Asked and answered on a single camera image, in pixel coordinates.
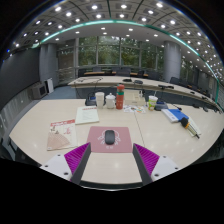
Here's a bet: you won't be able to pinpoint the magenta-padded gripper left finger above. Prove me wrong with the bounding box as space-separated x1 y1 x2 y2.
39 142 93 186

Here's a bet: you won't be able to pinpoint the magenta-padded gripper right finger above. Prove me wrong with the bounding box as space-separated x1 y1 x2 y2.
132 143 183 186

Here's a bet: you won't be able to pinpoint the black computer mouse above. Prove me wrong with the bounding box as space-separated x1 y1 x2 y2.
104 129 116 146

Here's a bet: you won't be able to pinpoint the pink printed mouse pad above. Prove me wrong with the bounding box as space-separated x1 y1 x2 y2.
86 125 133 154

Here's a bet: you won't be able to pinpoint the red and white fan brochure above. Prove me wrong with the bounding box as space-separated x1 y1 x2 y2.
46 118 78 152

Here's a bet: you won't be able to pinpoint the white red-headed paper sheet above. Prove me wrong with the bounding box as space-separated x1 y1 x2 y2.
74 105 100 126

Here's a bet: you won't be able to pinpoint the blue and white book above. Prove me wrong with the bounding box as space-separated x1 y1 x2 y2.
161 108 190 124

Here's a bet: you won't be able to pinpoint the black-headed handheld microphone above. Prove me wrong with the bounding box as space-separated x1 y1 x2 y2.
180 116 201 140

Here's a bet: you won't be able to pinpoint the colourful leaflet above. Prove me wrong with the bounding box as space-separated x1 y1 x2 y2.
123 104 147 115

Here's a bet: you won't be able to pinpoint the black desk microphone console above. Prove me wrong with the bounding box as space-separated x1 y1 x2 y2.
153 100 170 112
84 92 98 107

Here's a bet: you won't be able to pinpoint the green-printed paper cup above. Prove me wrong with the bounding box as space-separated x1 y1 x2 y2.
147 95 159 112

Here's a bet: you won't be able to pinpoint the cream booklet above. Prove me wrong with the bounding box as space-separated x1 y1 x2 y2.
186 116 202 136

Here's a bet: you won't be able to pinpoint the beige cardboard box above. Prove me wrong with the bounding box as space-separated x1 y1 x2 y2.
123 89 148 107

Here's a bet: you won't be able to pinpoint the white paper cup stack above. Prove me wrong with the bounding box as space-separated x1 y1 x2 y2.
94 91 106 109

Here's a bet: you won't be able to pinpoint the white lidded mug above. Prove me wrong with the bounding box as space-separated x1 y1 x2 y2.
104 92 117 110

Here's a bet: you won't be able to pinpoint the red thermos bottle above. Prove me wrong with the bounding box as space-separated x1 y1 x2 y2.
115 83 126 110

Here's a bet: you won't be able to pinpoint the grey box appliance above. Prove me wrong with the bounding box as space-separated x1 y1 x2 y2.
31 82 48 100

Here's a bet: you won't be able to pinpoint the white upright appliance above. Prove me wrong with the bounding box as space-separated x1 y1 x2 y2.
44 77 55 94

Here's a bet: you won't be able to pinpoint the dark office chairs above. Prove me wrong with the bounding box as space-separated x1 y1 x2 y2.
78 66 218 111

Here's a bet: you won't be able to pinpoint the ceiling lights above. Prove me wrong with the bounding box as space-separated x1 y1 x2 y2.
13 0 221 78

